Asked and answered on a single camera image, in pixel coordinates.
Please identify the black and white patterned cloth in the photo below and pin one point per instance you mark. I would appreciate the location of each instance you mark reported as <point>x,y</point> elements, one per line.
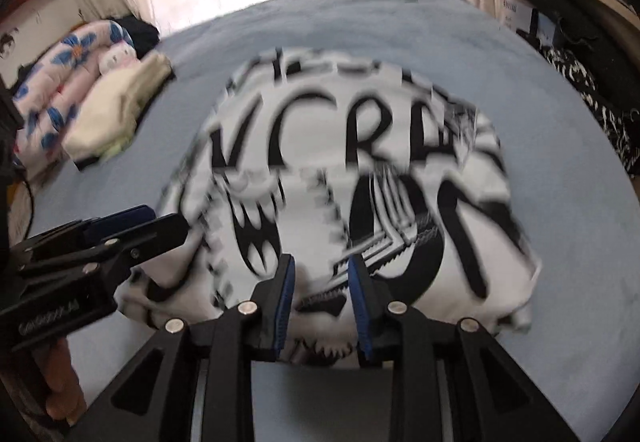
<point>600,111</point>

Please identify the cartoon wall sticker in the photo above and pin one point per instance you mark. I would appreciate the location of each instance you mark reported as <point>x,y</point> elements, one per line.
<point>6,44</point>

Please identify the black and white printed jacket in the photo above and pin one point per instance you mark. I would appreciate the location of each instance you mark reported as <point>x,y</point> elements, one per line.
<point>325,161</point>

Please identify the cream folded clothes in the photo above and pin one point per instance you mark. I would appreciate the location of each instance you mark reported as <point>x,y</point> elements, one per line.
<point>115,111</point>

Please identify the white cat plush toy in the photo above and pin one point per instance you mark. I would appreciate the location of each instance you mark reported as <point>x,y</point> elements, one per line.
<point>119,60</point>

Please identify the person's left hand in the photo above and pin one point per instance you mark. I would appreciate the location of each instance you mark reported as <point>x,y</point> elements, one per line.
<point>62,372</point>

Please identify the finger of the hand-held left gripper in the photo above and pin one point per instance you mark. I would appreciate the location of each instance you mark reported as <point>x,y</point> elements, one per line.
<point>120,222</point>
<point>150,234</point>

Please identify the black cloth pile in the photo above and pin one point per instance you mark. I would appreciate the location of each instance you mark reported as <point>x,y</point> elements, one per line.
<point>590,21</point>

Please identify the pink floral quilt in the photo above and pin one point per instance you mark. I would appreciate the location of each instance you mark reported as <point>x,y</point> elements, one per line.
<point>55,81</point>

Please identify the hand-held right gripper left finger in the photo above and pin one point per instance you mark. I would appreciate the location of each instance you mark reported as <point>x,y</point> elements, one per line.
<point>282,307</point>

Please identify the white printed box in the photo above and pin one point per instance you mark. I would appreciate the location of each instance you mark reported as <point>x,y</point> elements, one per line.
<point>515,12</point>

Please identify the blue bed blanket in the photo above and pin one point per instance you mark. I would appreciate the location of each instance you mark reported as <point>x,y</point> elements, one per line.
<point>560,232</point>

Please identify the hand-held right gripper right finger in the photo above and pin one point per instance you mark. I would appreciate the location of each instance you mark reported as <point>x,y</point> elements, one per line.
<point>361,312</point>

